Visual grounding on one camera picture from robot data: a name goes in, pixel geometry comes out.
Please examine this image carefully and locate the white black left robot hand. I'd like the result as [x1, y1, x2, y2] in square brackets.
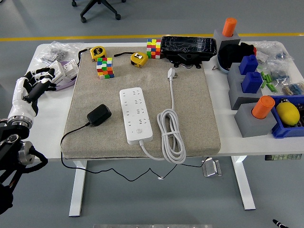
[8, 67, 57, 119]

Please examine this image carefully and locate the thin black adapter cord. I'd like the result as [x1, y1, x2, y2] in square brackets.
[60, 122, 211, 182]

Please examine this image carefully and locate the black power adapter plug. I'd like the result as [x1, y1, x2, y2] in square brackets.
[86, 104, 112, 126]

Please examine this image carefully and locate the white power strip board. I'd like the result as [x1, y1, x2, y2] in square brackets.
[119, 87, 153, 145]

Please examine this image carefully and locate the purple tray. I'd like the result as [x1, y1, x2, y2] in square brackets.
[53, 60, 78, 91]

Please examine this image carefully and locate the white table leg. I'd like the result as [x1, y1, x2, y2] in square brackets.
[68, 160, 88, 217]
[231, 156, 257, 211]

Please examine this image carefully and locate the clear bag of metal screws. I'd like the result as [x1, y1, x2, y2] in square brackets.
[34, 40, 84, 64]

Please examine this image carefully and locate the table control panel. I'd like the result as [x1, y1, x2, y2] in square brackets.
[265, 154, 302, 162]

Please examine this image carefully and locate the blue plastic bin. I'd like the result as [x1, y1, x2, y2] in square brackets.
[267, 95, 304, 139]

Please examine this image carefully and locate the yellow tape measure printed 5m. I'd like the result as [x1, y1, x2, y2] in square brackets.
[77, 46, 107, 63]

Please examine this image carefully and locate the grey peg block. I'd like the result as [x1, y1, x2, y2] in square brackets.
[234, 103, 278, 138]
[228, 76, 264, 110]
[213, 28, 241, 52]
[227, 63, 247, 83]

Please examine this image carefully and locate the yellow lemon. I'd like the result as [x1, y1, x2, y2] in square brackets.
[275, 101, 300, 126]

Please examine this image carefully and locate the orange cylinder peg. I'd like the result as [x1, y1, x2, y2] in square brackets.
[251, 95, 276, 119]
[222, 18, 238, 38]

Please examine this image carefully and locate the black office chair base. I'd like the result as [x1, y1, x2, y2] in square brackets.
[71, 0, 127, 24]

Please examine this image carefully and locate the yellow tape measure silver clip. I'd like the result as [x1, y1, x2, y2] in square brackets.
[114, 51, 148, 68]

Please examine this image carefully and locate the clear bag of mixed connectors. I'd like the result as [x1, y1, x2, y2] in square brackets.
[282, 82, 304, 96]

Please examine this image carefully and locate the tall multicolour puzzle cube stack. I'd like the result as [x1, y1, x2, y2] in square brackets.
[146, 38, 162, 59]

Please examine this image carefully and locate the blue square peg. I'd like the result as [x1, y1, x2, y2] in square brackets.
[241, 71, 264, 94]
[238, 55, 259, 75]

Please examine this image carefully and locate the grey-brown mat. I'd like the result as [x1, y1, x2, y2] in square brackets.
[60, 46, 221, 160]

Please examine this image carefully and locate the clear bag of blue parts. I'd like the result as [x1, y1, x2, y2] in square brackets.
[267, 60, 292, 83]

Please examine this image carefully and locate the blue white round dish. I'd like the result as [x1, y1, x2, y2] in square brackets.
[217, 53, 231, 75]

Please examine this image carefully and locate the clear bag of small parts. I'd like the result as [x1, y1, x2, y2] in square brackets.
[255, 40, 295, 64]

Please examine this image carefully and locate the black box wrapped in film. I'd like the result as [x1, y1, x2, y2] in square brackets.
[160, 36, 218, 69]

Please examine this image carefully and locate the black cloth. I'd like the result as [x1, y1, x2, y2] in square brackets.
[218, 42, 255, 69]

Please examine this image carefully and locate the white wall socket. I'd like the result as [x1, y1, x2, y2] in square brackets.
[51, 60, 65, 84]
[61, 59, 79, 79]

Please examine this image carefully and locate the silver metal bracket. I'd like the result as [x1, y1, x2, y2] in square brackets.
[201, 158, 223, 178]

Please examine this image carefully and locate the white power strip cable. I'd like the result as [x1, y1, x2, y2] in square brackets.
[139, 67, 187, 164]

